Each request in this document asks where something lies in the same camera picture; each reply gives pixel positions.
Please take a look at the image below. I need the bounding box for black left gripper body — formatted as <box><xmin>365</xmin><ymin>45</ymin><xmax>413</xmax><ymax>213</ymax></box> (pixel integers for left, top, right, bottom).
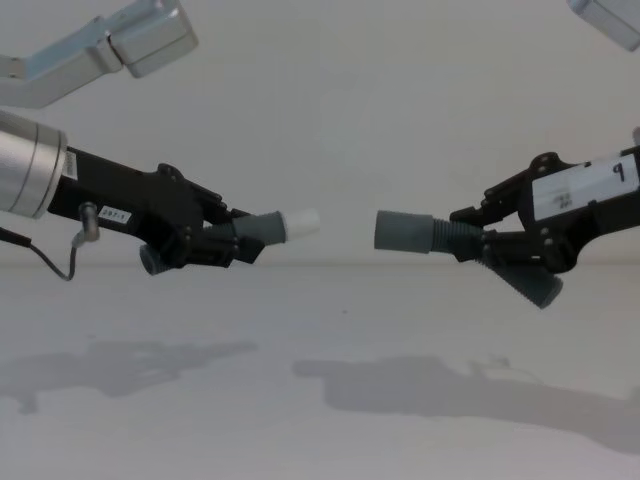
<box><xmin>47</xmin><ymin>144</ymin><xmax>205</xmax><ymax>270</ymax></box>

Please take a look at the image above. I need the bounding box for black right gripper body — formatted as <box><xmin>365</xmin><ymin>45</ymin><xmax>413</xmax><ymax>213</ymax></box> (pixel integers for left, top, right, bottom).
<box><xmin>518</xmin><ymin>147</ymin><xmax>640</xmax><ymax>275</ymax></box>

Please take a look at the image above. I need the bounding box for grey ribbed hose wide cuff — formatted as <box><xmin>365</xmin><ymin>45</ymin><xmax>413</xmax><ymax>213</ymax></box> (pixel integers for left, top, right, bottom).
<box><xmin>374</xmin><ymin>210</ymin><xmax>565</xmax><ymax>310</ymax></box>

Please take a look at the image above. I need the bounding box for thin dark wrist cable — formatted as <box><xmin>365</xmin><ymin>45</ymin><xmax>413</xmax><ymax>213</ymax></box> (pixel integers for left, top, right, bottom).
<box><xmin>0</xmin><ymin>201</ymin><xmax>102</xmax><ymax>282</ymax></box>

